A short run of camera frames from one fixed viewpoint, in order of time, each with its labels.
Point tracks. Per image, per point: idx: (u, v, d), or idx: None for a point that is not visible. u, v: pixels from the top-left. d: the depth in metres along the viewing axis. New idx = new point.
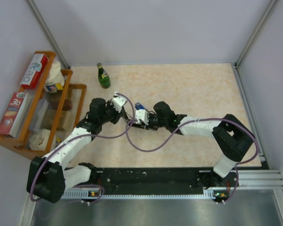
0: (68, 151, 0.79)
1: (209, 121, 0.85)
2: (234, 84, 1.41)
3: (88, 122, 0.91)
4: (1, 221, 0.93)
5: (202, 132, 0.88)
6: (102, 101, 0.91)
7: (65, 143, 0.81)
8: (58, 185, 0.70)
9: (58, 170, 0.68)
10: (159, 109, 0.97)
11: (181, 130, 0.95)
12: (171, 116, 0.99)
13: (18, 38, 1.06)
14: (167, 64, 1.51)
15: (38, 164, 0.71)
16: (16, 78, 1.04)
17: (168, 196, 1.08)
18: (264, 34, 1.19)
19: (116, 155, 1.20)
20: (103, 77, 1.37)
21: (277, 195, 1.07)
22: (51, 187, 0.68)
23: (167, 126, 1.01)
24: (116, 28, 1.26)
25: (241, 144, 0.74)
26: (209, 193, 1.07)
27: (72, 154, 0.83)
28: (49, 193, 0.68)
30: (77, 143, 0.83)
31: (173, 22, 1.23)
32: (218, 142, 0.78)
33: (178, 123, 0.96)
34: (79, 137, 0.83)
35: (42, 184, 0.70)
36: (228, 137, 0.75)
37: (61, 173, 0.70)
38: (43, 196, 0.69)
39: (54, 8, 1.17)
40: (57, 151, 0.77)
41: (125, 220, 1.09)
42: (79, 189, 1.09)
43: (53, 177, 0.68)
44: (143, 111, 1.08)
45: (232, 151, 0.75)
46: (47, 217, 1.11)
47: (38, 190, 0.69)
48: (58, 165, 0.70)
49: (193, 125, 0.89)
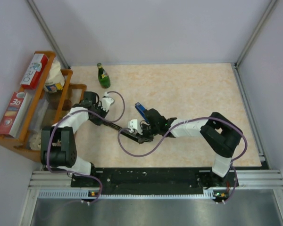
0: (73, 120, 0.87)
1: (196, 121, 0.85)
2: (234, 84, 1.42)
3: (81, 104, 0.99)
4: (0, 221, 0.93)
5: (192, 133, 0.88)
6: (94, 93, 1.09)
7: (70, 115, 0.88)
8: (71, 147, 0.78)
9: (70, 129, 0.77)
10: (149, 116, 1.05)
11: (172, 133, 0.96)
12: (162, 121, 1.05)
13: (18, 38, 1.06)
14: (167, 64, 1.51)
15: (49, 132, 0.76)
16: (16, 78, 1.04)
17: (169, 196, 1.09)
18: (264, 34, 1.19)
19: (116, 155, 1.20)
20: (103, 77, 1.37)
21: (277, 195, 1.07)
22: (68, 148, 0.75)
23: (159, 132, 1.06)
24: (116, 28, 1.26)
25: (230, 140, 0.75)
26: (209, 193, 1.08)
27: (76, 125, 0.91)
28: (66, 155, 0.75)
30: (79, 116, 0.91)
31: (173, 22, 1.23)
32: (207, 141, 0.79)
33: (169, 125, 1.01)
34: (80, 110, 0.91)
35: (57, 152, 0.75)
36: (216, 135, 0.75)
37: (71, 135, 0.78)
38: (60, 161, 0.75)
39: (54, 7, 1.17)
40: (64, 120, 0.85)
41: (125, 220, 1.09)
42: (79, 189, 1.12)
43: (68, 138, 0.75)
44: (136, 121, 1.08)
45: (221, 148, 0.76)
46: (48, 217, 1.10)
47: (55, 157, 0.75)
48: (68, 127, 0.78)
49: (182, 127, 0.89)
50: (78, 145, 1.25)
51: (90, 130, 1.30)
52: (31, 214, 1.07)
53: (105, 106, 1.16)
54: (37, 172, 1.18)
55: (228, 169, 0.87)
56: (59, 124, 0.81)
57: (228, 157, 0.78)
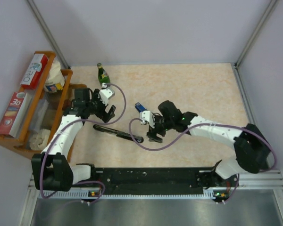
0: (65, 140, 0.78)
1: (228, 129, 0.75)
2: (234, 84, 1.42)
3: (74, 108, 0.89)
4: (0, 221, 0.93)
5: (215, 137, 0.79)
6: (87, 88, 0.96)
7: (60, 133, 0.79)
8: (66, 174, 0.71)
9: (62, 159, 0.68)
10: (164, 108, 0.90)
11: (190, 132, 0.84)
12: (177, 115, 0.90)
13: (18, 38, 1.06)
14: (167, 64, 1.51)
15: (41, 159, 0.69)
16: (16, 78, 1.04)
17: (169, 196, 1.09)
18: (264, 33, 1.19)
19: (116, 155, 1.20)
20: (103, 77, 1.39)
21: (277, 195, 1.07)
22: (61, 177, 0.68)
23: (174, 126, 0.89)
24: (116, 28, 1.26)
25: (260, 156, 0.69)
26: (209, 193, 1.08)
27: (70, 141, 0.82)
28: (61, 183, 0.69)
30: (71, 131, 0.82)
31: (173, 22, 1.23)
32: (236, 152, 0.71)
33: (187, 121, 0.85)
34: (70, 125, 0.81)
35: (51, 179, 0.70)
36: (251, 149, 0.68)
37: (65, 163, 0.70)
38: (55, 188, 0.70)
39: (54, 7, 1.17)
40: (54, 142, 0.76)
41: (125, 220, 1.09)
42: (79, 189, 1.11)
43: (61, 167, 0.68)
44: (148, 112, 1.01)
45: (250, 164, 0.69)
46: (48, 217, 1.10)
47: (49, 183, 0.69)
48: (60, 155, 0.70)
49: (208, 129, 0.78)
50: (78, 145, 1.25)
51: (90, 129, 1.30)
52: (31, 214, 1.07)
53: (104, 98, 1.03)
54: None
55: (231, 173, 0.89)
56: (49, 151, 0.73)
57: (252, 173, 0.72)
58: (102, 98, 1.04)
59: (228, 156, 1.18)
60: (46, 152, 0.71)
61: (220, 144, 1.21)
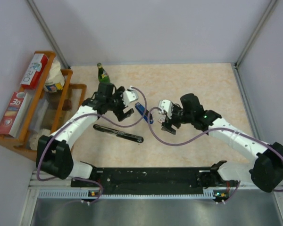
0: (75, 129, 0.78)
1: (252, 141, 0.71)
2: (234, 84, 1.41)
3: (94, 100, 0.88)
4: (0, 221, 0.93)
5: (235, 146, 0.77)
6: (112, 84, 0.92)
7: (71, 122, 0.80)
8: (66, 162, 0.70)
9: (65, 147, 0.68)
10: (187, 101, 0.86)
11: (209, 132, 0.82)
12: (199, 110, 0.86)
13: (18, 38, 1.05)
14: (167, 64, 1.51)
15: (46, 141, 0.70)
16: (16, 78, 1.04)
17: (169, 196, 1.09)
18: (265, 33, 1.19)
19: (116, 155, 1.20)
20: (103, 77, 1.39)
21: (277, 195, 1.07)
22: (60, 164, 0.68)
23: (193, 122, 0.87)
24: (116, 27, 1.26)
25: (278, 178, 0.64)
26: (209, 193, 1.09)
27: (79, 133, 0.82)
28: (58, 169, 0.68)
30: (83, 122, 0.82)
31: (173, 22, 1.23)
32: (254, 166, 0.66)
33: (209, 119, 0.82)
34: (84, 116, 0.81)
35: (50, 163, 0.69)
36: (271, 170, 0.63)
37: (68, 152, 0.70)
38: (52, 173, 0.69)
39: (54, 7, 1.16)
40: (63, 130, 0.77)
41: (125, 220, 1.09)
42: (79, 189, 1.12)
43: (61, 154, 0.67)
44: (168, 102, 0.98)
45: (264, 181, 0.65)
46: (48, 217, 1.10)
47: (47, 167, 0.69)
48: (65, 143, 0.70)
49: (230, 137, 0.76)
50: (78, 145, 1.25)
51: (90, 129, 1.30)
52: (31, 213, 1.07)
53: (127, 100, 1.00)
54: None
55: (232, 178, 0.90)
56: (56, 136, 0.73)
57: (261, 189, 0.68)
58: (124, 99, 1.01)
59: (228, 156, 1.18)
60: (54, 136, 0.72)
61: (220, 144, 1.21)
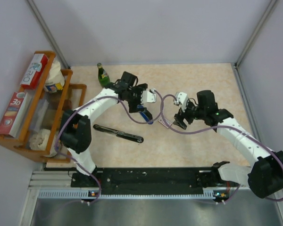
0: (96, 108, 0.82)
1: (256, 145, 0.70)
2: (234, 84, 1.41)
3: (116, 85, 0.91)
4: (0, 221, 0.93)
5: (238, 146, 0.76)
6: (133, 77, 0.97)
7: (94, 101, 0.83)
8: (86, 137, 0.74)
9: (87, 121, 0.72)
10: (201, 96, 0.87)
11: (217, 129, 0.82)
12: (212, 108, 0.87)
13: (17, 38, 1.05)
14: (167, 64, 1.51)
15: (70, 115, 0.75)
16: (16, 78, 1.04)
17: (169, 196, 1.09)
18: (265, 33, 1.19)
19: (116, 155, 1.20)
20: (103, 77, 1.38)
21: (276, 194, 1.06)
22: (80, 136, 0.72)
23: (203, 117, 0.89)
24: (116, 28, 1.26)
25: (273, 185, 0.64)
26: (209, 193, 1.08)
27: (99, 112, 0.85)
28: (78, 141, 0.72)
30: (104, 103, 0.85)
31: (173, 22, 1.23)
32: (252, 170, 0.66)
33: (220, 117, 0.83)
34: (107, 97, 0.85)
35: (70, 135, 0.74)
36: (268, 176, 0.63)
37: (88, 126, 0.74)
38: (71, 144, 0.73)
39: (54, 7, 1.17)
40: (87, 106, 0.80)
41: (125, 220, 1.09)
42: (79, 189, 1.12)
43: (83, 127, 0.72)
44: (184, 95, 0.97)
45: (259, 186, 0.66)
46: (48, 217, 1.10)
47: (67, 139, 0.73)
48: (87, 118, 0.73)
49: (237, 136, 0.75)
50: None
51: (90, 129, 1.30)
52: (31, 213, 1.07)
53: (145, 98, 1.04)
54: (37, 172, 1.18)
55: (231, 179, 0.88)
56: (79, 110, 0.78)
57: (253, 191, 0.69)
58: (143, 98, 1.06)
59: (228, 156, 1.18)
60: (77, 110, 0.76)
61: (220, 144, 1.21)
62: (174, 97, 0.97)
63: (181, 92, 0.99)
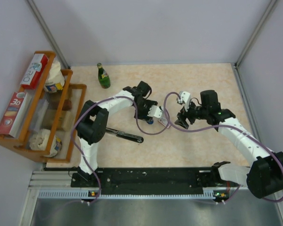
0: (114, 104, 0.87)
1: (256, 145, 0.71)
2: (234, 84, 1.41)
3: (133, 89, 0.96)
4: (0, 220, 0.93)
5: (238, 146, 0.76)
6: (147, 88, 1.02)
7: (113, 98, 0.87)
8: (101, 128, 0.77)
9: (105, 113, 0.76)
10: (205, 95, 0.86)
11: (218, 128, 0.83)
12: (215, 108, 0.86)
13: (17, 38, 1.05)
14: (167, 64, 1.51)
15: (89, 106, 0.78)
16: (16, 78, 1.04)
17: (169, 196, 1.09)
18: (265, 33, 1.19)
19: (116, 155, 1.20)
20: (103, 77, 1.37)
21: (276, 194, 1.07)
22: (97, 126, 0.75)
23: (206, 116, 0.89)
24: (116, 27, 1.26)
25: (271, 186, 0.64)
26: (209, 193, 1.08)
27: (116, 109, 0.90)
28: (93, 132, 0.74)
30: (121, 102, 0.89)
31: (173, 22, 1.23)
32: (251, 169, 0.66)
33: (221, 117, 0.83)
34: (125, 97, 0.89)
35: (87, 125, 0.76)
36: (267, 175, 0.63)
37: (106, 118, 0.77)
38: (86, 134, 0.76)
39: (54, 7, 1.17)
40: (106, 101, 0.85)
41: (125, 220, 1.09)
42: (79, 189, 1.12)
43: (101, 118, 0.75)
44: (188, 94, 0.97)
45: (257, 186, 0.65)
46: (47, 217, 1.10)
47: (83, 128, 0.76)
48: (106, 110, 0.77)
49: (236, 136, 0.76)
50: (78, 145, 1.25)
51: None
52: (31, 214, 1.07)
53: (153, 112, 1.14)
54: (37, 172, 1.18)
55: (231, 179, 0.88)
56: (99, 103, 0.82)
57: (251, 191, 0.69)
58: (151, 110, 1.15)
59: (228, 156, 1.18)
60: (97, 102, 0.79)
61: (220, 144, 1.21)
62: (178, 95, 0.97)
63: (185, 92, 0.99)
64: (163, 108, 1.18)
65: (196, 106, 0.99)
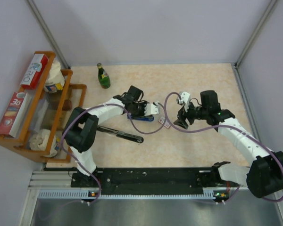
0: (105, 111, 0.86)
1: (256, 145, 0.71)
2: (234, 84, 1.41)
3: (123, 98, 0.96)
4: (0, 220, 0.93)
5: (238, 146, 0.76)
6: (138, 91, 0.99)
7: (104, 105, 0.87)
8: (91, 136, 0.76)
9: (95, 120, 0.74)
10: (205, 95, 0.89)
11: (218, 128, 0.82)
12: (215, 108, 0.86)
13: (17, 38, 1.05)
14: (167, 64, 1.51)
15: (79, 113, 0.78)
16: (16, 78, 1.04)
17: (169, 196, 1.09)
18: (264, 33, 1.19)
19: (116, 155, 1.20)
20: (103, 77, 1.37)
21: (276, 195, 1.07)
22: (86, 135, 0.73)
23: (206, 117, 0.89)
24: (116, 28, 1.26)
25: (271, 185, 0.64)
26: (209, 193, 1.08)
27: (106, 117, 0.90)
28: (81, 141, 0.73)
30: (112, 109, 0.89)
31: (173, 23, 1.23)
32: (251, 169, 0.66)
33: (221, 117, 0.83)
34: (116, 104, 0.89)
35: (76, 133, 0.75)
36: (266, 175, 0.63)
37: (96, 125, 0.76)
38: (75, 142, 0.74)
39: (54, 7, 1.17)
40: (96, 108, 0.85)
41: (125, 220, 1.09)
42: (79, 189, 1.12)
43: (90, 125, 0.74)
44: (187, 94, 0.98)
45: (257, 186, 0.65)
46: (47, 217, 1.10)
47: (71, 137, 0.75)
48: (95, 117, 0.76)
49: (236, 136, 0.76)
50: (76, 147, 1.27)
51: None
52: (31, 214, 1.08)
53: (149, 110, 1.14)
54: (38, 172, 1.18)
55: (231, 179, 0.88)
56: (89, 110, 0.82)
57: (251, 191, 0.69)
58: (146, 109, 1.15)
59: (228, 156, 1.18)
60: (87, 109, 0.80)
61: (220, 145, 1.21)
62: (178, 95, 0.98)
63: (185, 92, 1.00)
64: (157, 102, 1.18)
65: (196, 106, 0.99)
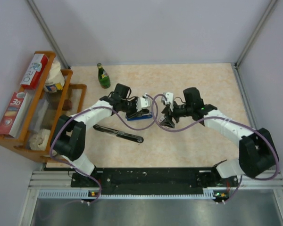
0: (92, 116, 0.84)
1: (240, 127, 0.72)
2: (234, 84, 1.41)
3: (111, 98, 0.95)
4: (1, 220, 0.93)
5: (225, 133, 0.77)
6: (124, 89, 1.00)
7: (90, 109, 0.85)
8: (79, 143, 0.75)
9: (82, 126, 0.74)
10: (187, 93, 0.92)
11: (204, 121, 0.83)
12: (199, 104, 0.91)
13: (17, 38, 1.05)
14: (167, 64, 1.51)
15: (64, 121, 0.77)
16: (16, 78, 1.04)
17: (169, 196, 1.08)
18: (264, 33, 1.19)
19: (116, 155, 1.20)
20: (103, 77, 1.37)
21: (277, 195, 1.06)
22: (74, 143, 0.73)
23: (192, 114, 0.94)
24: (116, 28, 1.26)
25: (262, 161, 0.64)
26: (209, 193, 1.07)
27: (94, 121, 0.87)
28: (71, 149, 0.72)
30: (99, 112, 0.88)
31: (173, 23, 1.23)
32: (240, 151, 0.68)
33: (204, 111, 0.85)
34: (103, 107, 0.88)
35: (64, 142, 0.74)
36: (254, 152, 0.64)
37: (83, 133, 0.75)
38: (64, 152, 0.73)
39: (54, 7, 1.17)
40: (83, 114, 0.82)
41: (126, 220, 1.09)
42: (79, 189, 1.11)
43: (78, 133, 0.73)
44: (170, 95, 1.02)
45: (249, 165, 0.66)
46: (48, 217, 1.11)
47: (60, 147, 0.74)
48: (82, 124, 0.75)
49: (220, 123, 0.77)
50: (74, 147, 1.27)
51: (89, 129, 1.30)
52: (31, 214, 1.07)
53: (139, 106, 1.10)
54: (37, 172, 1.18)
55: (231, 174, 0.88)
56: (75, 117, 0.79)
57: (248, 176, 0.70)
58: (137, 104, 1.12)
59: (228, 156, 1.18)
60: (72, 117, 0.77)
61: (220, 145, 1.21)
62: (162, 95, 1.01)
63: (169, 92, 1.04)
64: (146, 92, 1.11)
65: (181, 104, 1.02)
